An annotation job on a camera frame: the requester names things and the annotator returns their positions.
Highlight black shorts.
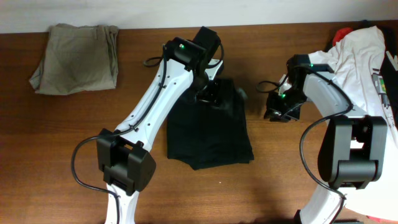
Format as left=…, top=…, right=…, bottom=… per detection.
left=167, top=79, right=254, bottom=170

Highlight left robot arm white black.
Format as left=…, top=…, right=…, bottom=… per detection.
left=96, top=27, right=223, bottom=223

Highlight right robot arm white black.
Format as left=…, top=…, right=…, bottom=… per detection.
left=264, top=54, right=387, bottom=224

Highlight white t-shirt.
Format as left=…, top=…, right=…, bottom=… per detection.
left=309, top=26, right=397, bottom=221

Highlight red garment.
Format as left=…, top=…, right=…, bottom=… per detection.
left=332, top=27, right=354, bottom=46

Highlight folded khaki shorts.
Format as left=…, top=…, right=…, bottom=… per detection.
left=29, top=24, right=119, bottom=95

